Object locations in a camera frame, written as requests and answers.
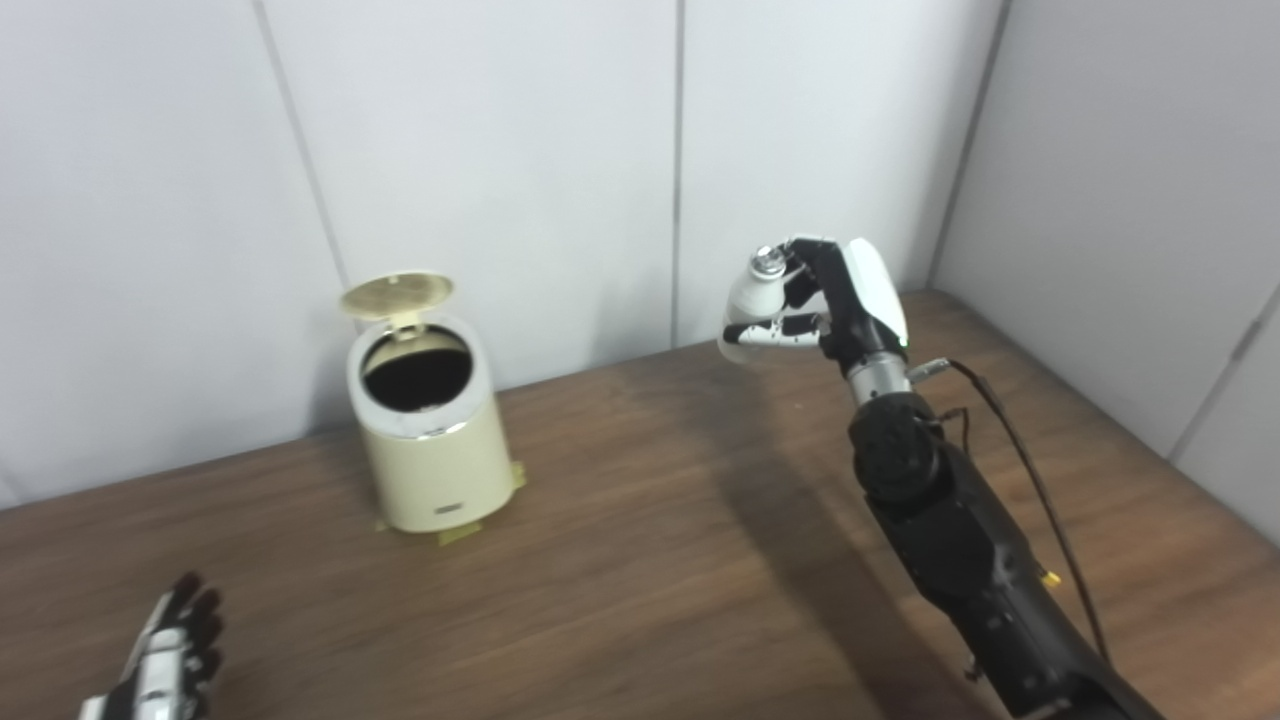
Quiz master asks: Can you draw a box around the black and white left hand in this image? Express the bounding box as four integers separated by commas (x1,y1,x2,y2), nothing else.
80,572,223,720

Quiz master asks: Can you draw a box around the black and white right hand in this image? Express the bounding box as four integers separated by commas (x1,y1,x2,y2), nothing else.
722,235,911,376

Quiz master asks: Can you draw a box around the small white plastic bottle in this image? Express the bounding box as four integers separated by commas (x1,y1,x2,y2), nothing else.
717,245,791,363

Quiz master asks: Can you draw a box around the cream-colored bin body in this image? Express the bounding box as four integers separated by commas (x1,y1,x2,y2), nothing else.
346,315,514,533

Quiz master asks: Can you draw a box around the cream round bin lid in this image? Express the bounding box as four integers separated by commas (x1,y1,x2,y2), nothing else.
340,270,454,336

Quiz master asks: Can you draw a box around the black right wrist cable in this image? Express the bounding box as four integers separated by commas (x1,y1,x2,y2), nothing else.
908,358,1111,666

